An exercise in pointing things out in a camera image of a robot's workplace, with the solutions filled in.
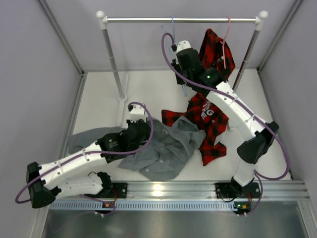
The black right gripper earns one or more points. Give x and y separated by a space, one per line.
176 66

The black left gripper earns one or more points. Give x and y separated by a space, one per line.
129 121

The light blue wire hanger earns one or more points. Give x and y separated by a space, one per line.
164 30

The grey button shirt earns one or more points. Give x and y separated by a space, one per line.
163 157

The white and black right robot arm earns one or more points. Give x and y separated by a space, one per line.
258 135

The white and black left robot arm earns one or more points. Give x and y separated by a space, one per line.
59 179

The red black plaid shirt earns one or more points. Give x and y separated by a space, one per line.
201 112

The silver white clothes rack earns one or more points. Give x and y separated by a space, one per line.
104 21

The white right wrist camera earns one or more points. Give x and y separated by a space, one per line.
180 46

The pink wire hanger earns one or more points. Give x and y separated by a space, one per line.
224 41

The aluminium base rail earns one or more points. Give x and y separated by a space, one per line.
205 190

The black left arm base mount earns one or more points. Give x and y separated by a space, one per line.
117 189

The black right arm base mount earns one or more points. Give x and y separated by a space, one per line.
228 190

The grey slotted cable duct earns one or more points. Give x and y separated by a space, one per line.
151 206

